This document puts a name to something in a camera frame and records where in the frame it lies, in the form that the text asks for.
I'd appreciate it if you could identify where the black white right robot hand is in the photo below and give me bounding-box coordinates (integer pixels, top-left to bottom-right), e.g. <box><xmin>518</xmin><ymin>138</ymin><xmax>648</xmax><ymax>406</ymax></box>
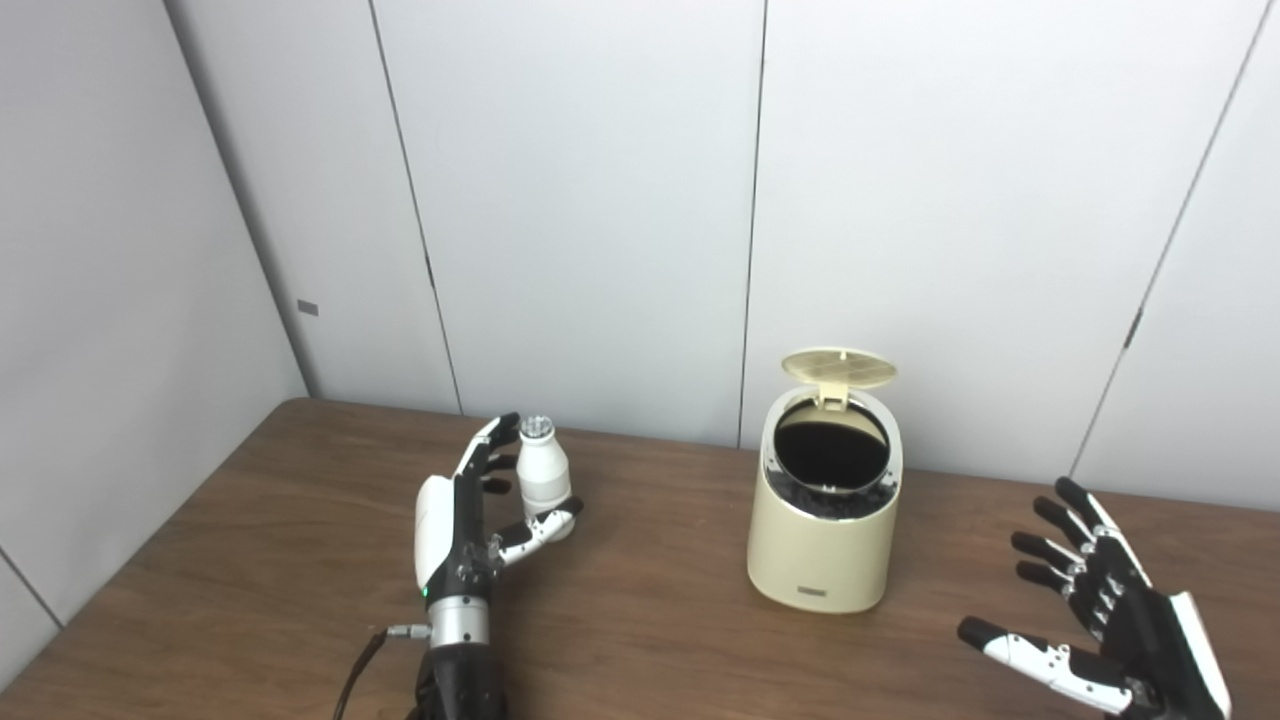
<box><xmin>957</xmin><ymin>476</ymin><xmax>1233</xmax><ymax>720</ymax></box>

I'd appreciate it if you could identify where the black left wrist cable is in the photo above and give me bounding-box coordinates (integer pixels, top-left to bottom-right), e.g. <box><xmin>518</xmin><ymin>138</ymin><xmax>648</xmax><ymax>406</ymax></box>
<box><xmin>332</xmin><ymin>625</ymin><xmax>431</xmax><ymax>720</ymax></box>

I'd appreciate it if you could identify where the cream-colored bin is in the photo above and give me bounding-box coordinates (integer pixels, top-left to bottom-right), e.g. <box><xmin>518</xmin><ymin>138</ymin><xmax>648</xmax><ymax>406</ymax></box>
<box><xmin>746</xmin><ymin>385</ymin><xmax>904</xmax><ymax>614</ymax></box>

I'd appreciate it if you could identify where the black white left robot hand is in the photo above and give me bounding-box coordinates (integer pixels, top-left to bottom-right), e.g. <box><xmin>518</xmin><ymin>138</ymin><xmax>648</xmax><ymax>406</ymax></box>
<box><xmin>414</xmin><ymin>412</ymin><xmax>585</xmax><ymax>601</ymax></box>

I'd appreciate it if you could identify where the black bin liner bag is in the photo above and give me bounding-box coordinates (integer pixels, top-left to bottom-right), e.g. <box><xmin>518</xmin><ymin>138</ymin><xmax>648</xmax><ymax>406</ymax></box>
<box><xmin>764</xmin><ymin>455</ymin><xmax>893</xmax><ymax>521</ymax></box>

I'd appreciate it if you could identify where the cream round bin lid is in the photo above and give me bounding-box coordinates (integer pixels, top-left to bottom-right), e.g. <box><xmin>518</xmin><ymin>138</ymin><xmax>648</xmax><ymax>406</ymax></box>
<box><xmin>781</xmin><ymin>347</ymin><xmax>899</xmax><ymax>411</ymax></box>

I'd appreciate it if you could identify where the small white plastic bottle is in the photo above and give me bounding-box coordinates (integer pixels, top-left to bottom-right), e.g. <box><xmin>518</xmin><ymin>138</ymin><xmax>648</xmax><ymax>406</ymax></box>
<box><xmin>516</xmin><ymin>415</ymin><xmax>576</xmax><ymax>543</ymax></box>

